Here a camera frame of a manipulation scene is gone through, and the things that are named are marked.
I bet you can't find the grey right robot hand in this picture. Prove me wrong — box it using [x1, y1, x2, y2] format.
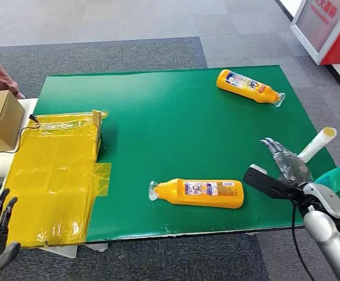
[260, 138, 314, 186]

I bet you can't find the orange Tide detergent bottle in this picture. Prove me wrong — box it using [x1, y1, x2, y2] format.
[215, 68, 286, 108]
[148, 178, 245, 210]

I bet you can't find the white tube bottle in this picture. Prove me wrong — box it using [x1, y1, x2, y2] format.
[298, 126, 337, 164]

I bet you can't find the teal plastic bottle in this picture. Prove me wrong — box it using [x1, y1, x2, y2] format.
[313, 165, 340, 194]

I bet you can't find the yellow tape-wrapped flat box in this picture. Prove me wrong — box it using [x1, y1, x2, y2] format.
[4, 109, 112, 249]

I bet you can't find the brown cardboard box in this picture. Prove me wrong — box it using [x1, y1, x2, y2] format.
[0, 85, 25, 154]

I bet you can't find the green table mat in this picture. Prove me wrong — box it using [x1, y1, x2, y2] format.
[33, 64, 340, 243]

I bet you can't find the red white display stand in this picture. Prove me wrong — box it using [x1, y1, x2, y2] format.
[289, 0, 340, 87]

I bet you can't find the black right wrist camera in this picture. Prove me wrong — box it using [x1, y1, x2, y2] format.
[242, 165, 305, 203]

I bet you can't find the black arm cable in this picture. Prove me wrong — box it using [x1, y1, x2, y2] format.
[291, 201, 316, 281]

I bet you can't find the thin black cable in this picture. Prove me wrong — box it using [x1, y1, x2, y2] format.
[0, 114, 41, 158]

